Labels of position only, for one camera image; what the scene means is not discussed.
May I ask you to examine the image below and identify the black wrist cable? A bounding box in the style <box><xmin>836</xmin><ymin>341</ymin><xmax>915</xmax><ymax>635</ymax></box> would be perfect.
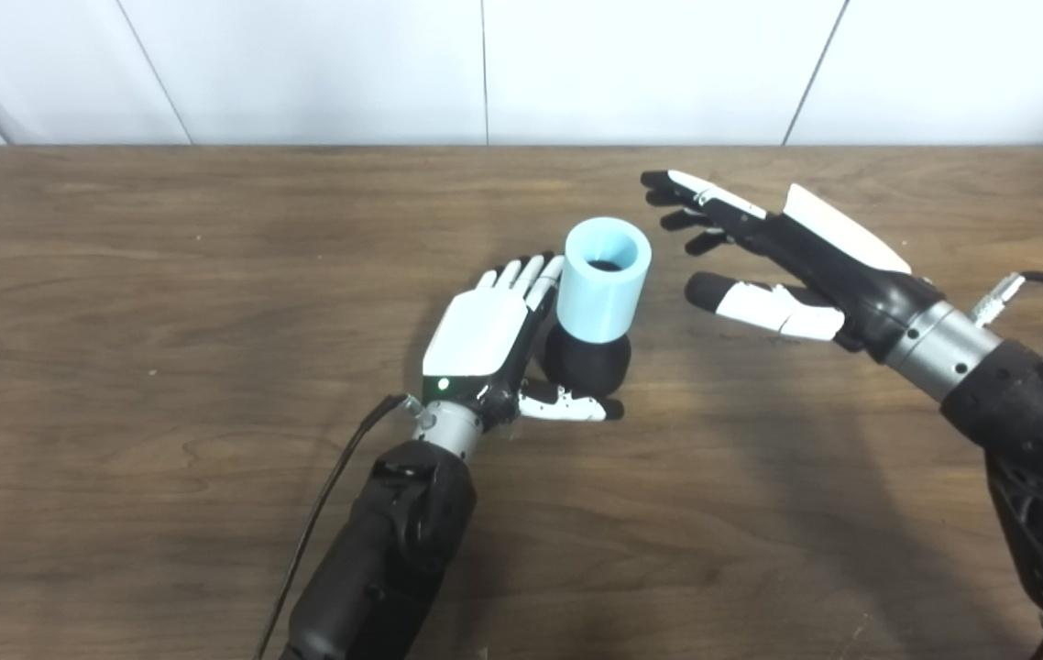
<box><xmin>253</xmin><ymin>392</ymin><xmax>437</xmax><ymax>660</ymax></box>
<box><xmin>971</xmin><ymin>269</ymin><xmax>1043</xmax><ymax>336</ymax></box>

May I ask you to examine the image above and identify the light blue cylinder cup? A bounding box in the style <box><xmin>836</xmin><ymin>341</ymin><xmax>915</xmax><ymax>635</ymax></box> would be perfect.
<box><xmin>556</xmin><ymin>216</ymin><xmax>653</xmax><ymax>345</ymax></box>

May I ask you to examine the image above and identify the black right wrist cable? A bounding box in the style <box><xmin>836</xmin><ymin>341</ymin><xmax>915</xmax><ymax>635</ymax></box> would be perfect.
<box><xmin>971</xmin><ymin>269</ymin><xmax>1043</xmax><ymax>336</ymax></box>

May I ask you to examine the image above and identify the white and black right hand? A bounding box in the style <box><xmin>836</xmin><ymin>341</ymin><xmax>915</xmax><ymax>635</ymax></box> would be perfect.
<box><xmin>641</xmin><ymin>169</ymin><xmax>944</xmax><ymax>354</ymax></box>

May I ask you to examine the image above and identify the black flared nozzle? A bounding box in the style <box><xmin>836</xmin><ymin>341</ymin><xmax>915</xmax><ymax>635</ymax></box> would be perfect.
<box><xmin>543</xmin><ymin>323</ymin><xmax>632</xmax><ymax>398</ymax></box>

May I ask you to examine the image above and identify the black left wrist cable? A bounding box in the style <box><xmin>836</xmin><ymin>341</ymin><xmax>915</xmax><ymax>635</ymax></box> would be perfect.
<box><xmin>253</xmin><ymin>392</ymin><xmax>437</xmax><ymax>660</ymax></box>

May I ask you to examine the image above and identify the white and black left hand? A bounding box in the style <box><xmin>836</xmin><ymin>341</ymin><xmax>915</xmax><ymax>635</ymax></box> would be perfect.
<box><xmin>421</xmin><ymin>254</ymin><xmax>625</xmax><ymax>432</ymax></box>

